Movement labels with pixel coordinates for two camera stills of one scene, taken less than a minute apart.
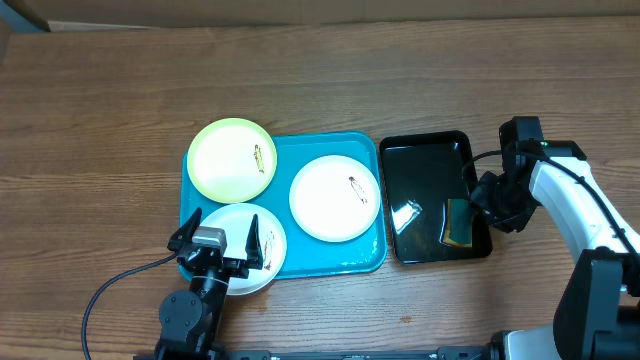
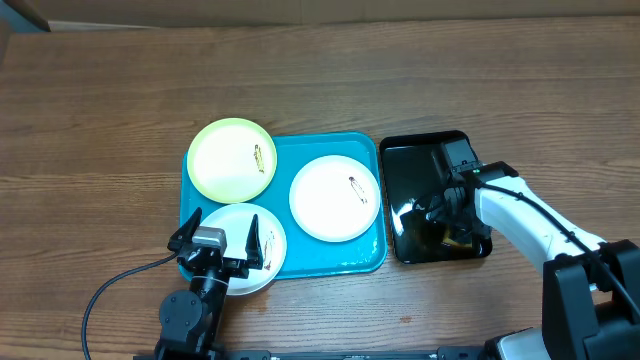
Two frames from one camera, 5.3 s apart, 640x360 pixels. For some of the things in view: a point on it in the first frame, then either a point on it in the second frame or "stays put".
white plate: x=334 y=198 stays put
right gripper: x=480 y=200 → x=440 y=215
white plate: x=236 y=220 stays put
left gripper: x=239 y=268 stays put
